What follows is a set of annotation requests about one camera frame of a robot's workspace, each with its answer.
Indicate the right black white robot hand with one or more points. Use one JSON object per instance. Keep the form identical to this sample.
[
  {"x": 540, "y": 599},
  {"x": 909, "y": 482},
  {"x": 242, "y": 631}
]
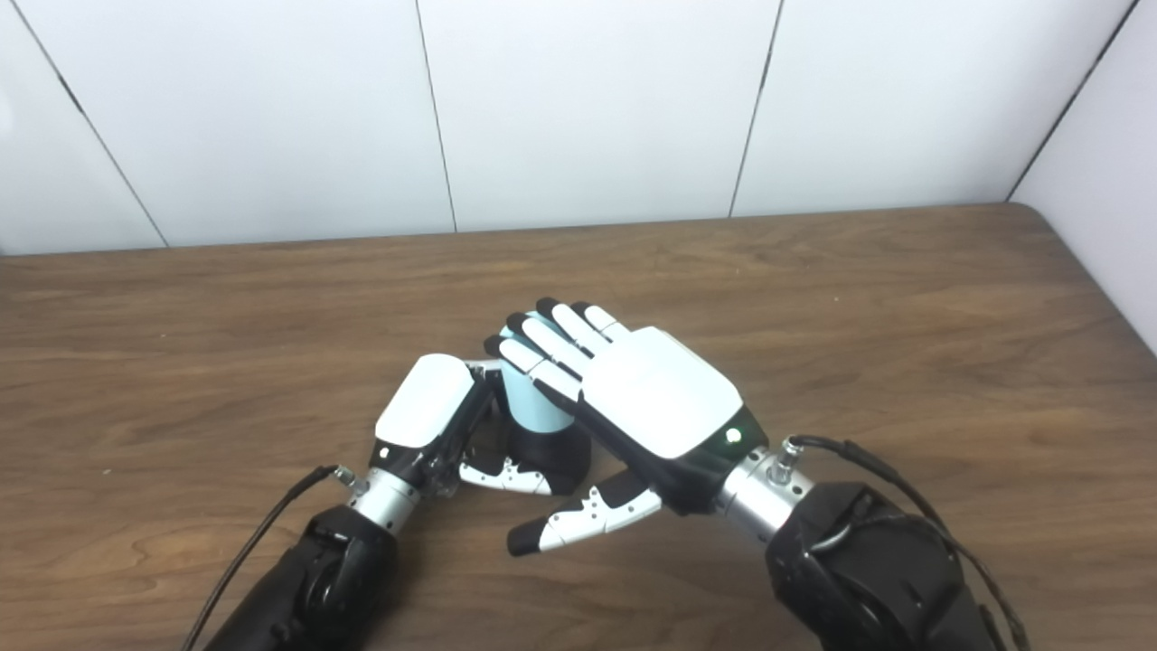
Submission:
[{"x": 660, "y": 398}]

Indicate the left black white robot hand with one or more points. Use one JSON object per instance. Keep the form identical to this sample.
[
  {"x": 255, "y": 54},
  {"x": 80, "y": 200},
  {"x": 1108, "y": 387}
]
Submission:
[{"x": 425, "y": 402}]

